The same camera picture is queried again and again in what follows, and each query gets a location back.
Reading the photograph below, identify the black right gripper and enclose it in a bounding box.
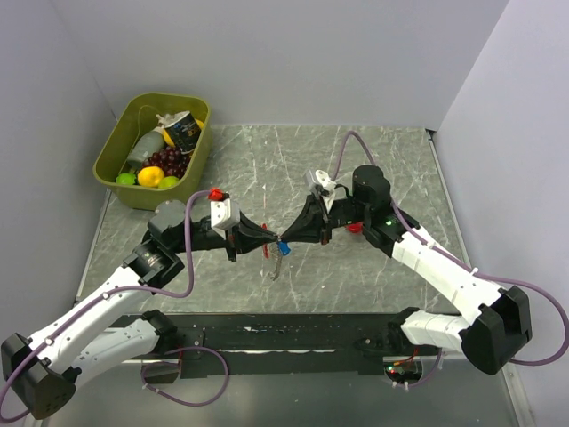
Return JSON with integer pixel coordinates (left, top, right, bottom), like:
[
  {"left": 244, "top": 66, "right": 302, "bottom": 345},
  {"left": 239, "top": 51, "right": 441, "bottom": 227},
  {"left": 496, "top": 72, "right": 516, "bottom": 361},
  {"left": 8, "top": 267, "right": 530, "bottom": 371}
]
[{"left": 281, "top": 192, "right": 370, "bottom": 245}]

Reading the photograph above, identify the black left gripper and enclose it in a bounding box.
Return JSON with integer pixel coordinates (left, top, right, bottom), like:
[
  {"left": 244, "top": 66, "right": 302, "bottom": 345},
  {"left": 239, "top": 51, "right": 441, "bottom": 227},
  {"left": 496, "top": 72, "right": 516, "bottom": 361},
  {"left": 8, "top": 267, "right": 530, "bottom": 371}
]
[{"left": 171, "top": 209, "right": 277, "bottom": 262}]

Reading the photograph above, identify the key with blue tag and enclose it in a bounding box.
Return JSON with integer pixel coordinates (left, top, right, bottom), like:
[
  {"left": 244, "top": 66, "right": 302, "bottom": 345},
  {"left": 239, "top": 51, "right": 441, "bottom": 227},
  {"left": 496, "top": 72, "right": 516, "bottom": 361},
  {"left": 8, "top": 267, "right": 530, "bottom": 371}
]
[{"left": 276, "top": 241, "right": 291, "bottom": 256}]

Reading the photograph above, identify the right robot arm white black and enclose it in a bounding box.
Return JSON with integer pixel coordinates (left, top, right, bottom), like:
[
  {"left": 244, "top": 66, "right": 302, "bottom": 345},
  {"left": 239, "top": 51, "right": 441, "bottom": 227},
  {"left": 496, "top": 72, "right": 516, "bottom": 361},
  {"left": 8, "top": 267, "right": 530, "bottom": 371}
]
[{"left": 281, "top": 165, "right": 532, "bottom": 375}]

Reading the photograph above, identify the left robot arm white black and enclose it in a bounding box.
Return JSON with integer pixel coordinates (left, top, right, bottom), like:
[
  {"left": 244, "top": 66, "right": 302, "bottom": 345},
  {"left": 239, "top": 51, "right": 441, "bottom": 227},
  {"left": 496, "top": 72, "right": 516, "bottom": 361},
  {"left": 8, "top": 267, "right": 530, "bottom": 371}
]
[{"left": 1, "top": 191, "right": 278, "bottom": 420}]

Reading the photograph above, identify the red dragon fruit toy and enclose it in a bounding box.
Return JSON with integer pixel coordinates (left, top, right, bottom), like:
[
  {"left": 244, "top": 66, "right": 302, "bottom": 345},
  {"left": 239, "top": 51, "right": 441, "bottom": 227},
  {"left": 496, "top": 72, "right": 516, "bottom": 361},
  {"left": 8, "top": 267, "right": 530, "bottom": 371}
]
[{"left": 346, "top": 222, "right": 363, "bottom": 234}]

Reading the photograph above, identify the green lime right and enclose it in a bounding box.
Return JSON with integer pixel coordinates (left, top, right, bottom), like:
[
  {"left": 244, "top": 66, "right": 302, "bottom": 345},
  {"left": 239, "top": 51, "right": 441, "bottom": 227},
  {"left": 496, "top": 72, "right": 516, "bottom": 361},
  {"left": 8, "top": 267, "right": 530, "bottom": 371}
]
[{"left": 157, "top": 176, "right": 180, "bottom": 189}]

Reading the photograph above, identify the green lime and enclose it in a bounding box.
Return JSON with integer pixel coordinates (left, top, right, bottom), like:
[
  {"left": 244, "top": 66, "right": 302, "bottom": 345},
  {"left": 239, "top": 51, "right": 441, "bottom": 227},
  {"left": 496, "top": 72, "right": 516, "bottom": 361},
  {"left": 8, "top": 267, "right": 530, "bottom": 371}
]
[
  {"left": 115, "top": 173, "right": 136, "bottom": 185},
  {"left": 157, "top": 176, "right": 180, "bottom": 189}
]

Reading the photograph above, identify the dark red grape bunch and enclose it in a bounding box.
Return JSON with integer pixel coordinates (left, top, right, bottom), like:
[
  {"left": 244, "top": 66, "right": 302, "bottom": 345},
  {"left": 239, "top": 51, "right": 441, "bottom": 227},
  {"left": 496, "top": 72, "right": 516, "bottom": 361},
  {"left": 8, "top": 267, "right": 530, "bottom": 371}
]
[{"left": 142, "top": 147, "right": 191, "bottom": 179}]

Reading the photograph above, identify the yellow lemon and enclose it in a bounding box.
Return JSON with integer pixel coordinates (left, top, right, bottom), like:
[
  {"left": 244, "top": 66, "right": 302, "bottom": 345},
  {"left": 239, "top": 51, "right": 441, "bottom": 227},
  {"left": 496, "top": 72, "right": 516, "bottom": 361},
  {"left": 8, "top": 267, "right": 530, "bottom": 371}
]
[{"left": 137, "top": 166, "right": 164, "bottom": 188}]

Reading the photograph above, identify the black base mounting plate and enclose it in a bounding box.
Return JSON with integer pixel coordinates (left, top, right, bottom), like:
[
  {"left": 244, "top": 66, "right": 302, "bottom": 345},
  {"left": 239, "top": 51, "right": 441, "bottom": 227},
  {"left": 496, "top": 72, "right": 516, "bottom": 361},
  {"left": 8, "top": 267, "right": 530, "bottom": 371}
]
[{"left": 106, "top": 313, "right": 439, "bottom": 380}]

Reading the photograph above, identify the black crumpled paper cup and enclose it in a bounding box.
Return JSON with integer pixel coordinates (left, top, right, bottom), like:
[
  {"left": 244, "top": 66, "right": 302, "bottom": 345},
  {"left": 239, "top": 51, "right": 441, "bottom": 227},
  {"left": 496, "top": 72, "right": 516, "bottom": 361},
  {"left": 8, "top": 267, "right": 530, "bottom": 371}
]
[{"left": 157, "top": 110, "right": 201, "bottom": 154}]

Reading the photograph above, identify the olive green plastic bin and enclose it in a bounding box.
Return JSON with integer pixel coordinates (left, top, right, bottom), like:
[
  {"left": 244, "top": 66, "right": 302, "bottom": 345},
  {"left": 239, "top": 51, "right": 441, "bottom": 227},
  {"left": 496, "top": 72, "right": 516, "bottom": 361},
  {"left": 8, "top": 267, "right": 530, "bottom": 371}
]
[{"left": 92, "top": 93, "right": 212, "bottom": 211}]

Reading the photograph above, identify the green lime left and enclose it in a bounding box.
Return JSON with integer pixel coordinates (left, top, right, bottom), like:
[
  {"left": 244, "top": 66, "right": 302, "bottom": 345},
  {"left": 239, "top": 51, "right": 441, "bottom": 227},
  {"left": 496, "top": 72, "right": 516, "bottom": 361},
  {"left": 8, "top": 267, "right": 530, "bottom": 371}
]
[{"left": 115, "top": 173, "right": 136, "bottom": 185}]

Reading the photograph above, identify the grey plastic bottle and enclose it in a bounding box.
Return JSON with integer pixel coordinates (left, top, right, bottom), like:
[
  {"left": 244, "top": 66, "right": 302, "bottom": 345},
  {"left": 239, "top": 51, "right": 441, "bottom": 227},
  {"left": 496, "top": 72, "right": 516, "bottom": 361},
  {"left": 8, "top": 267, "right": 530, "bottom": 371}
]
[{"left": 126, "top": 126, "right": 165, "bottom": 169}]

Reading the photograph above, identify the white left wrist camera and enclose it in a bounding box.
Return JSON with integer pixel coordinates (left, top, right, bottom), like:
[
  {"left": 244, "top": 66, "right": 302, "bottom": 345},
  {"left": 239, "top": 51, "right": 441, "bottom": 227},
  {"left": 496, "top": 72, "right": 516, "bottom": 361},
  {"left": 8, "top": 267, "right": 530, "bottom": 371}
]
[{"left": 208, "top": 188, "right": 240, "bottom": 238}]

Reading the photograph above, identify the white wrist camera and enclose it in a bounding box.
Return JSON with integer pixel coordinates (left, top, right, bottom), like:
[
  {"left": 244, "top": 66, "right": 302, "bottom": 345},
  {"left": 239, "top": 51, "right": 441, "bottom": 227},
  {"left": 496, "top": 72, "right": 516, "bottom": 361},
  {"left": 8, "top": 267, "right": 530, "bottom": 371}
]
[
  {"left": 305, "top": 170, "right": 336, "bottom": 213},
  {"left": 208, "top": 188, "right": 240, "bottom": 238}
]

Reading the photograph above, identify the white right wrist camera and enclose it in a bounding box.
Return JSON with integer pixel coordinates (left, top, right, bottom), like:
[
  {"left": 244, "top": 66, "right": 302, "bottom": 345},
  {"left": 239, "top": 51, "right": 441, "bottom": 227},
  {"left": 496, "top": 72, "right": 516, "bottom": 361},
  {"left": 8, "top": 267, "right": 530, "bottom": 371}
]
[{"left": 305, "top": 170, "right": 336, "bottom": 213}]

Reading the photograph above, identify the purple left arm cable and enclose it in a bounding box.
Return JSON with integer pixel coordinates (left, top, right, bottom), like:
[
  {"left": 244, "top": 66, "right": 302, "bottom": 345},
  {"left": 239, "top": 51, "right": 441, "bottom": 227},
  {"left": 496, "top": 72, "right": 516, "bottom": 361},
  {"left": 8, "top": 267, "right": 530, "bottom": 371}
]
[{"left": 0, "top": 189, "right": 223, "bottom": 423}]

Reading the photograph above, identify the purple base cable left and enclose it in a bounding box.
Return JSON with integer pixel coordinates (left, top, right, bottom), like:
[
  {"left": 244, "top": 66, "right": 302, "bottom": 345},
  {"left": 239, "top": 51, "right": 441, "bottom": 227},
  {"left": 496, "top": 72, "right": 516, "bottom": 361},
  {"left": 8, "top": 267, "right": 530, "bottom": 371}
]
[{"left": 140, "top": 345, "right": 230, "bottom": 407}]

